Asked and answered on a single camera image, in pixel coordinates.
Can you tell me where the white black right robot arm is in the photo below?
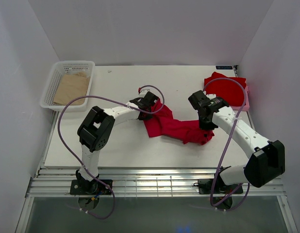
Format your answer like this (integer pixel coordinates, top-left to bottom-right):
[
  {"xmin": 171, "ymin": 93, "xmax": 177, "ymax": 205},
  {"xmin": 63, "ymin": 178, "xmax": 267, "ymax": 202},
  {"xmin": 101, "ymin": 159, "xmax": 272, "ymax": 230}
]
[{"xmin": 188, "ymin": 91, "xmax": 285, "ymax": 193}]

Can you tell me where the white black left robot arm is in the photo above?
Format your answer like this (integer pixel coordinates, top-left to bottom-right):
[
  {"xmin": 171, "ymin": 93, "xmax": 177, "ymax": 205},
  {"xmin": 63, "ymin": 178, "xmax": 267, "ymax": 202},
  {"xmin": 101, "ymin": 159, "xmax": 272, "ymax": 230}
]
[{"xmin": 76, "ymin": 91, "xmax": 159, "ymax": 194}]

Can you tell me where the folded pink t shirt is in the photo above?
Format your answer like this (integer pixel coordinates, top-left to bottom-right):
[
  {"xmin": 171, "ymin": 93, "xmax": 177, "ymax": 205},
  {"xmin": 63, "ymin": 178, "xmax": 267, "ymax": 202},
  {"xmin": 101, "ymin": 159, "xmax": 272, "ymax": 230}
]
[{"xmin": 229, "ymin": 86, "xmax": 250, "ymax": 111}]

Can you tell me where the dark blue label sticker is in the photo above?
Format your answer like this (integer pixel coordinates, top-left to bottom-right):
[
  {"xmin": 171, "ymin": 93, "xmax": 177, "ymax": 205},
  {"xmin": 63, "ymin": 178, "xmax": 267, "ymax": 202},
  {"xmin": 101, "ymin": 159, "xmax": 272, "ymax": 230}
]
[{"xmin": 216, "ymin": 66, "xmax": 233, "ymax": 70}]

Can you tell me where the beige t shirt in basket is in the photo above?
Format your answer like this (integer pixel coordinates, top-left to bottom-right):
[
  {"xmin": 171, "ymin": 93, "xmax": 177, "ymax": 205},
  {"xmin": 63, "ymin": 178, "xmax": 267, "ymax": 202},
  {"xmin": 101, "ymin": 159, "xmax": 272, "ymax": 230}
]
[{"xmin": 53, "ymin": 71, "xmax": 90, "ymax": 105}]

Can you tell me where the white plastic basket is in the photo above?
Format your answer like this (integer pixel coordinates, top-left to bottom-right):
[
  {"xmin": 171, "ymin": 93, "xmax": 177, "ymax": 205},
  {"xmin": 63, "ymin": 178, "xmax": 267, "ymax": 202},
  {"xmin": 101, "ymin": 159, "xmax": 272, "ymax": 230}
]
[{"xmin": 40, "ymin": 61, "xmax": 95, "ymax": 112}]

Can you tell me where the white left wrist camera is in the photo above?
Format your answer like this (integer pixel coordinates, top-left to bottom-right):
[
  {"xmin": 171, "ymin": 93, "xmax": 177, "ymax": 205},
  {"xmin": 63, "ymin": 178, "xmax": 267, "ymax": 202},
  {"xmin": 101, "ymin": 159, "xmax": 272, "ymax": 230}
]
[{"xmin": 139, "ymin": 89, "xmax": 150, "ymax": 96}]

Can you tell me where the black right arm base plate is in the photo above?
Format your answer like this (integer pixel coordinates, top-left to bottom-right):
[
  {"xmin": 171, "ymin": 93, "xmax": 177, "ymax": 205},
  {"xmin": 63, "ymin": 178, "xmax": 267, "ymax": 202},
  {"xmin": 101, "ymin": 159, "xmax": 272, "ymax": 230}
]
[{"xmin": 193, "ymin": 179, "xmax": 238, "ymax": 194}]

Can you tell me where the aluminium table edge rail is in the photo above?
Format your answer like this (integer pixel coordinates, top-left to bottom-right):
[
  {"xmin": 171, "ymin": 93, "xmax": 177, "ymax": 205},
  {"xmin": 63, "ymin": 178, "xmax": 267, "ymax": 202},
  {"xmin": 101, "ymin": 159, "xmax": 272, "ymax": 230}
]
[{"xmin": 25, "ymin": 167, "xmax": 286, "ymax": 199}]

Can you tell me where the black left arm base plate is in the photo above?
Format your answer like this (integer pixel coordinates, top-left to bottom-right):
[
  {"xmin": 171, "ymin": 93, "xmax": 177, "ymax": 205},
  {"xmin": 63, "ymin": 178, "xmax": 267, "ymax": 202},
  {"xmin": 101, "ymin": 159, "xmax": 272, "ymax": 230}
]
[{"xmin": 69, "ymin": 180, "xmax": 113, "ymax": 196}]

